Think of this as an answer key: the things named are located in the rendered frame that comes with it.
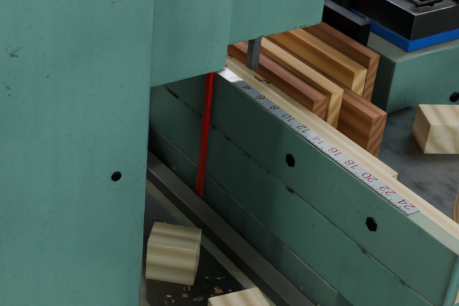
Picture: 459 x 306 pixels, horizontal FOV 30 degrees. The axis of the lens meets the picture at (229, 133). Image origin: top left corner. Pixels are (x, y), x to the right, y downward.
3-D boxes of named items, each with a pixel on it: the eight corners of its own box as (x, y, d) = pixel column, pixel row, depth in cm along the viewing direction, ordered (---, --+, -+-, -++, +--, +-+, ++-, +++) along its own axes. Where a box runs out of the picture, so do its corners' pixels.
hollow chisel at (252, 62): (258, 68, 82) (263, 20, 80) (251, 70, 82) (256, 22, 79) (253, 64, 83) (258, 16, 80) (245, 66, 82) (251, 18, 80)
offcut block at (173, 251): (145, 279, 78) (146, 242, 75) (151, 256, 80) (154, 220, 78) (192, 286, 77) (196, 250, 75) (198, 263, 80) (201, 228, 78)
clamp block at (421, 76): (468, 111, 96) (489, 38, 91) (382, 141, 88) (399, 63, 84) (376, 56, 105) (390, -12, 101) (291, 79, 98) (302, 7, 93)
